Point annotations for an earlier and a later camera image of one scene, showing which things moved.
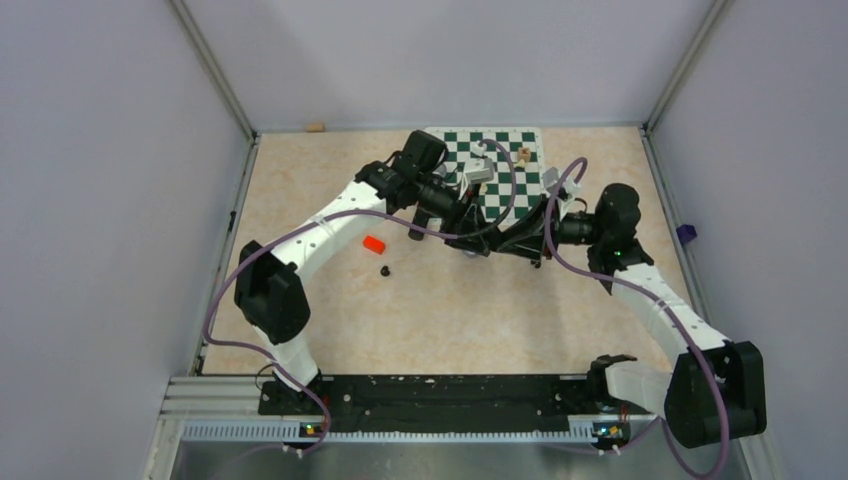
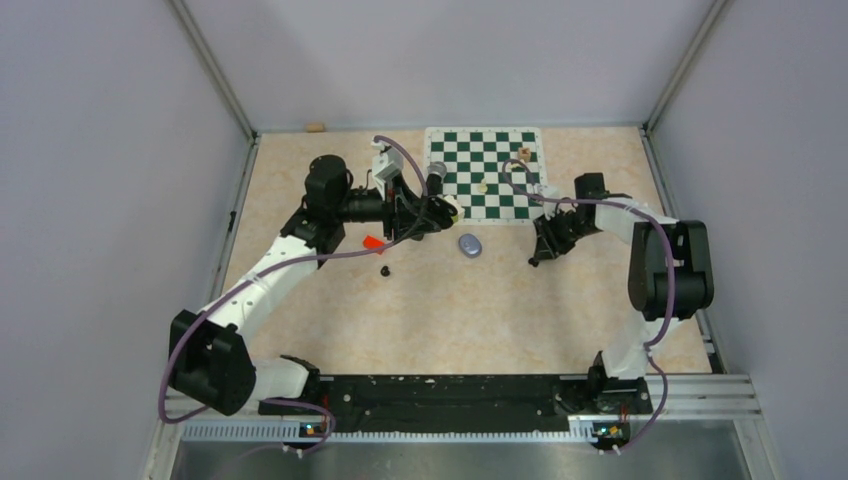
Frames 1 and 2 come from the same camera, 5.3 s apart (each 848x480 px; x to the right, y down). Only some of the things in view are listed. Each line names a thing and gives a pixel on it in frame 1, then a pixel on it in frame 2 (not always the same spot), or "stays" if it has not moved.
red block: x=374 y=245 stays
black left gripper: x=467 y=222 to x=413 y=217
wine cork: x=315 y=127 stays
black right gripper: x=529 y=240 to x=548 y=246
